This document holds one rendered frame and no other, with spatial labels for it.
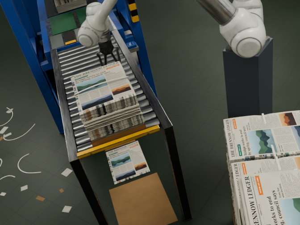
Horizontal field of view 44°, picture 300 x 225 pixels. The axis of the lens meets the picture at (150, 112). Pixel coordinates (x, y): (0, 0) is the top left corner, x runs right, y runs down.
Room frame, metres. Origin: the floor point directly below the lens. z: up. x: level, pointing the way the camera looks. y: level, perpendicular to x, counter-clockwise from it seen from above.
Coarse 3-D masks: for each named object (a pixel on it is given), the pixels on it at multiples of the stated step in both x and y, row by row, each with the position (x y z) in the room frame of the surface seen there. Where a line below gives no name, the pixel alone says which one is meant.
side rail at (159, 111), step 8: (112, 32) 2.74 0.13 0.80; (120, 40) 2.57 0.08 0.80; (120, 48) 2.44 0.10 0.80; (128, 56) 2.29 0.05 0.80; (136, 64) 2.15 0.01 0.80; (136, 72) 2.05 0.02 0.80; (144, 80) 1.94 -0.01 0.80; (144, 88) 1.85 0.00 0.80; (152, 96) 1.75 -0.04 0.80; (152, 104) 1.67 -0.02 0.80; (160, 104) 1.65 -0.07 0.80; (160, 112) 1.58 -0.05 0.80; (160, 120) 1.52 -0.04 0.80; (168, 120) 1.50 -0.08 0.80; (160, 128) 1.54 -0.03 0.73; (168, 128) 1.45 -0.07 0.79; (168, 136) 1.45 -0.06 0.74; (168, 144) 1.45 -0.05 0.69
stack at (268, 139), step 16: (288, 112) 1.30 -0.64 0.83; (224, 128) 1.32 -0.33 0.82; (240, 128) 1.28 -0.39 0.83; (256, 128) 1.25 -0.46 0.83; (272, 128) 1.23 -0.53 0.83; (288, 128) 1.20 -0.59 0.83; (240, 144) 1.18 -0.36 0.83; (256, 144) 1.15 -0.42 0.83; (272, 144) 1.13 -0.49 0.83; (288, 144) 1.11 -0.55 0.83; (240, 160) 1.09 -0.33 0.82; (256, 160) 1.06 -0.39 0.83; (272, 160) 1.04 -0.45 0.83; (288, 160) 1.02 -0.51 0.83; (240, 224) 0.86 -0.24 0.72
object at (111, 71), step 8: (112, 64) 1.81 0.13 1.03; (120, 64) 1.78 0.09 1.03; (88, 72) 1.79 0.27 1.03; (96, 72) 1.76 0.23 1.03; (104, 72) 1.74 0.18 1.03; (112, 72) 1.72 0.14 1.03; (120, 72) 1.70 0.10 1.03; (72, 80) 1.75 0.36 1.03; (80, 80) 1.73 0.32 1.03; (88, 80) 1.70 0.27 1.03; (96, 80) 1.69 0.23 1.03; (104, 80) 1.67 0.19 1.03; (80, 88) 1.65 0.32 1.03
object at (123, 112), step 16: (128, 80) 1.61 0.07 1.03; (80, 96) 1.57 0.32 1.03; (96, 96) 1.53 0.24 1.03; (112, 96) 1.49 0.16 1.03; (128, 96) 1.46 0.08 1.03; (80, 112) 1.44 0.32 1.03; (96, 112) 1.44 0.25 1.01; (112, 112) 1.44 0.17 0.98; (128, 112) 1.45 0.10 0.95; (96, 128) 1.43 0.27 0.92; (112, 128) 1.43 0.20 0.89; (128, 128) 1.45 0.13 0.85
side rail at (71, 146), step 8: (56, 56) 2.57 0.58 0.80; (56, 64) 2.44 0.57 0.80; (56, 72) 2.32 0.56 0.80; (56, 80) 2.21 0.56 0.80; (64, 88) 2.08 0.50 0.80; (64, 96) 1.98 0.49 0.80; (64, 104) 1.89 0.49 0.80; (64, 112) 1.81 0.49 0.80; (64, 120) 1.73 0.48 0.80; (64, 128) 1.66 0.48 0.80; (72, 128) 1.64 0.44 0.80; (72, 136) 1.57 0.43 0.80; (72, 144) 1.50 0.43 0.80; (72, 152) 1.44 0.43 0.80; (72, 160) 1.38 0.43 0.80; (80, 160) 1.41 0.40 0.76; (72, 168) 1.37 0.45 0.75; (80, 168) 1.38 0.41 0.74; (80, 176) 1.38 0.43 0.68
